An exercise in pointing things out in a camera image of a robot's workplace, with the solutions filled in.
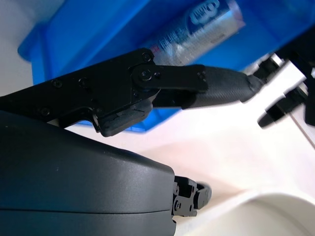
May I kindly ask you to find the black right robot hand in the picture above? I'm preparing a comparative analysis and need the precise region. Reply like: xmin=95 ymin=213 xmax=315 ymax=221
xmin=0 ymin=48 xmax=264 ymax=236

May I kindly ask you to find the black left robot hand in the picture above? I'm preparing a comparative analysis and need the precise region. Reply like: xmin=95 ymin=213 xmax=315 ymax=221
xmin=253 ymin=23 xmax=315 ymax=128

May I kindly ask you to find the toothpaste tube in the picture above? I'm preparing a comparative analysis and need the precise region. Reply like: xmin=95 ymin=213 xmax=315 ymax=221
xmin=145 ymin=0 xmax=247 ymax=67

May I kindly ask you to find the blue plastic tray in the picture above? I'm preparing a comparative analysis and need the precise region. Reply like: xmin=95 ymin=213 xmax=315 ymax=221
xmin=17 ymin=0 xmax=313 ymax=133

